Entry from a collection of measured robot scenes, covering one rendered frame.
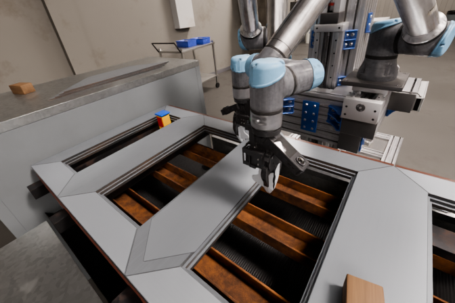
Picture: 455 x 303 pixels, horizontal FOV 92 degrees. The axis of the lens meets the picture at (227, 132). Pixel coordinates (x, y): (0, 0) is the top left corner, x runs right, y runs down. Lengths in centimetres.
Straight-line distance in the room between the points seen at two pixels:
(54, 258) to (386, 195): 101
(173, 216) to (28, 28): 338
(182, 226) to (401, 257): 53
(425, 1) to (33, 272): 135
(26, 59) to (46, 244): 305
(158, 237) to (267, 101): 46
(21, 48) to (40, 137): 259
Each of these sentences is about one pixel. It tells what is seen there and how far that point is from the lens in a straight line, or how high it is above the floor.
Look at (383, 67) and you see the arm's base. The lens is 113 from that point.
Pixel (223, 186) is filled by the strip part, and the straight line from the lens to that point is 76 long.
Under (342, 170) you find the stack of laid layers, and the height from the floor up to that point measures 84.
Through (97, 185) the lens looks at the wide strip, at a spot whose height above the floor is 85.
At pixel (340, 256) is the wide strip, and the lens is 63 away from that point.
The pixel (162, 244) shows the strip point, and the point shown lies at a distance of 66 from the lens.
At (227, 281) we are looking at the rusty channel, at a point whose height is 68.
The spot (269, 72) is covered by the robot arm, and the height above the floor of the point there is 124.
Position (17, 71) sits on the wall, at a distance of 380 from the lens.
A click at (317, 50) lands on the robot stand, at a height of 113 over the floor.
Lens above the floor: 136
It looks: 29 degrees down
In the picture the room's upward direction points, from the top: 6 degrees counter-clockwise
